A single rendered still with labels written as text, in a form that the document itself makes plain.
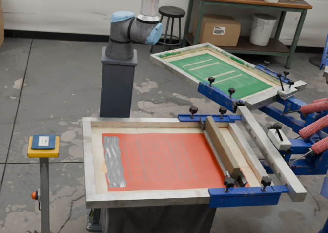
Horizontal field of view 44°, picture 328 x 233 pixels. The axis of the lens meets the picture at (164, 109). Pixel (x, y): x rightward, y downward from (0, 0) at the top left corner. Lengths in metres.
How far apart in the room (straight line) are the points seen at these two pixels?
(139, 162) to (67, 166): 1.55
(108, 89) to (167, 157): 0.56
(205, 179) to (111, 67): 0.78
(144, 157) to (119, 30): 0.66
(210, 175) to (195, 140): 0.27
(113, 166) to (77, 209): 1.21
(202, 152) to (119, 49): 0.67
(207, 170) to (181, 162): 0.12
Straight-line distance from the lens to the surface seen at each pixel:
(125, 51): 2.13
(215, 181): 1.78
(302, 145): 2.04
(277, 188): 1.77
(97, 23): 5.54
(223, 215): 3.06
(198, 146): 1.97
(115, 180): 1.69
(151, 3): 2.01
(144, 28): 2.03
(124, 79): 2.17
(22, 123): 3.81
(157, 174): 1.75
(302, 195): 1.76
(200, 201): 1.65
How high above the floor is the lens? 2.06
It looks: 30 degrees down
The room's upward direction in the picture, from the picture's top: 9 degrees clockwise
